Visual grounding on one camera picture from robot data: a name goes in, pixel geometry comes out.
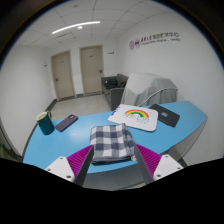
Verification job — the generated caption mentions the purple wall lettering sign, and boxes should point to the purple wall lettering sign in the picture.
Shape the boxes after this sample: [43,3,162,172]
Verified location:
[128,31,181,51]

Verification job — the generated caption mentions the dark teal mug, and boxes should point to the dark teal mug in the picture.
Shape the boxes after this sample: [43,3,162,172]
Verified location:
[35,110,55,136]

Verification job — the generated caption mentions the black notebook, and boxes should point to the black notebook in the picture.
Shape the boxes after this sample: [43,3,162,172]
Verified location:
[148,103,181,128]

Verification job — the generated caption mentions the grey sheet covered equipment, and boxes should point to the grey sheet covered equipment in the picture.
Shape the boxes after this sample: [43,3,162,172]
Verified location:
[120,73,179,108]

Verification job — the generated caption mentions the white rainbow print bag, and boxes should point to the white rainbow print bag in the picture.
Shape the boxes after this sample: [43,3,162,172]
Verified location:
[107,103,159,132]

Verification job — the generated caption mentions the black bag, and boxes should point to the black bag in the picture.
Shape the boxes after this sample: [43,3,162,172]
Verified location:
[105,78,118,90]

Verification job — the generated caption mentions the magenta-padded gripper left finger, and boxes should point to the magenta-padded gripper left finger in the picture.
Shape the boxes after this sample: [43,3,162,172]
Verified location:
[44,144,95,187]

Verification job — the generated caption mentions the beige door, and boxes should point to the beige door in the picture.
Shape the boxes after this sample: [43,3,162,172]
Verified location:
[50,50,76,101]
[79,45,105,96]

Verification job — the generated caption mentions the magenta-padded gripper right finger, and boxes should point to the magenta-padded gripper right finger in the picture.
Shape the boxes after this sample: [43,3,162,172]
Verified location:
[133,144,185,185]

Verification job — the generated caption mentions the grey white checked towel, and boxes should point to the grey white checked towel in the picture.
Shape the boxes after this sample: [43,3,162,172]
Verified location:
[89,123,138,165]

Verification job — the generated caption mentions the long ceiling light strip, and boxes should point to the long ceiling light strip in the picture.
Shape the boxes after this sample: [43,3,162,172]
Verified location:
[51,20,101,35]

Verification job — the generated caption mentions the purple smartphone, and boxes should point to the purple smartphone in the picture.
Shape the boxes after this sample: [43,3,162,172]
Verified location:
[55,114,79,133]

